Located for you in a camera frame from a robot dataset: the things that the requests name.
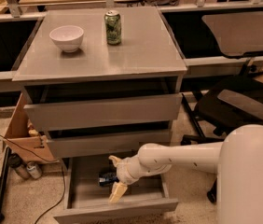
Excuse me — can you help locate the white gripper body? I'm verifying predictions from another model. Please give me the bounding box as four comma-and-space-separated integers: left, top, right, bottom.
117, 156, 147, 185

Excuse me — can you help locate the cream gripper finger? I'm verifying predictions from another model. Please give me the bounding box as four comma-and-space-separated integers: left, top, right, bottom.
109, 182, 128, 203
108, 155, 121, 167

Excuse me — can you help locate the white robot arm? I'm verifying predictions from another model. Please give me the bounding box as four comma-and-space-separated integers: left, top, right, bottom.
109, 124, 263, 224

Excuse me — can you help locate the grey middle drawer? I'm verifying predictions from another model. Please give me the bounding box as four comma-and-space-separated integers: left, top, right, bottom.
47, 129, 172, 158

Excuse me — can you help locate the grey drawer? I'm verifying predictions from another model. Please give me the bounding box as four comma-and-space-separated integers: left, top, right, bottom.
47, 129, 172, 158
54, 153, 178, 224
24, 94, 181, 131

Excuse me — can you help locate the grey bottom drawer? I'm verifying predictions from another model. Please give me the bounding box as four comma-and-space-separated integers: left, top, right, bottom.
54, 153, 178, 224

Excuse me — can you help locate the grey top drawer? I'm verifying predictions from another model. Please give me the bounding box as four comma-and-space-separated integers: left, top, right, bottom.
24, 94, 181, 131

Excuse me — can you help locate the grey drawer cabinet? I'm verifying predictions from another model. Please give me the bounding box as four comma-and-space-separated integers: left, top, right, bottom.
11, 6, 187, 224

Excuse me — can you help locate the white spray can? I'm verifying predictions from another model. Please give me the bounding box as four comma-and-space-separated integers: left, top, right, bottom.
26, 161, 42, 179

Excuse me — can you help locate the green soda can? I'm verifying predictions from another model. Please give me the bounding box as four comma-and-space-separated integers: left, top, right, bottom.
104, 10, 121, 45

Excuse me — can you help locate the cardboard box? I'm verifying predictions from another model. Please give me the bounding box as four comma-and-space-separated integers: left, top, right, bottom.
4, 94, 57, 164

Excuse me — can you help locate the dark-capped bottle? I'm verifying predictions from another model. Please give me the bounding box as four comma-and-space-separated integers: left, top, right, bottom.
7, 153, 30, 180

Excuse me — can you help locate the black office chair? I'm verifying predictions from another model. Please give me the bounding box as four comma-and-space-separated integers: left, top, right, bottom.
180, 10, 263, 204

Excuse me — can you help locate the white bowl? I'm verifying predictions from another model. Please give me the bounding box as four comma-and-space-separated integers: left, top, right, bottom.
49, 25, 84, 52

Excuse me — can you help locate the black cable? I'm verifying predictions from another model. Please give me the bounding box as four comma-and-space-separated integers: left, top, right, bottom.
0, 130, 67, 224

